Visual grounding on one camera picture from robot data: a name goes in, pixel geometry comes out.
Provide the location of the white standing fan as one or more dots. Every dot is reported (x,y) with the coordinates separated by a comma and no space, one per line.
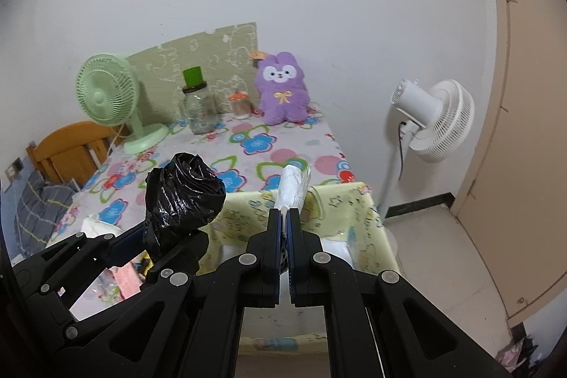
(443,121)

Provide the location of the wooden chair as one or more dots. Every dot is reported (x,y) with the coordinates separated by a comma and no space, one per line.
(66,152)

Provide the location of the white tissue pack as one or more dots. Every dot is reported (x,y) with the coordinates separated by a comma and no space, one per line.
(99,225)

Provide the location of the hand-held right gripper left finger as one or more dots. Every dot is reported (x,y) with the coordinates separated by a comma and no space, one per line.
(275,238)

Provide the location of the pink packet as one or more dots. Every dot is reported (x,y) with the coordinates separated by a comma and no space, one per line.
(126,280)

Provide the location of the small jar with orange lid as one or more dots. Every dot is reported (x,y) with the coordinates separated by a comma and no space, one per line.
(240,105)

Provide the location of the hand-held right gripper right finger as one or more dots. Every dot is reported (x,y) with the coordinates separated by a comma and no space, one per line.
(293,238)

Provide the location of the beige door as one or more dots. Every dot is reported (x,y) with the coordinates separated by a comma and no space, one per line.
(522,139)

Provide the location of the green desk fan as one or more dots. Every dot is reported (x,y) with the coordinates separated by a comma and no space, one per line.
(106,90)

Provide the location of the floral tablecloth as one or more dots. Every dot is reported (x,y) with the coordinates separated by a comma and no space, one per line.
(208,152)

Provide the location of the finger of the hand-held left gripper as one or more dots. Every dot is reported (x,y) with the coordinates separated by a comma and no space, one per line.
(190,254)
(128,247)

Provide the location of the grey plaid bedding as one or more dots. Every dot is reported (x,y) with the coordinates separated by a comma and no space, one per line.
(31,214)

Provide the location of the green patterned wall sheet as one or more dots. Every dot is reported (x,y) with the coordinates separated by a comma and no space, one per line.
(164,63)

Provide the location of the clutter pile by door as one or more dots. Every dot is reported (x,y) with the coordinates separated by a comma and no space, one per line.
(516,349)

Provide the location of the glass jar with green lid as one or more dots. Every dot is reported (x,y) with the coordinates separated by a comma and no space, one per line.
(199,108)

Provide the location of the yellow fabric storage box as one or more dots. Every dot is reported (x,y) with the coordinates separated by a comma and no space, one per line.
(354,205)

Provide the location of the purple plush toy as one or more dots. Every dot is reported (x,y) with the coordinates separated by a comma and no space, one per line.
(283,94)

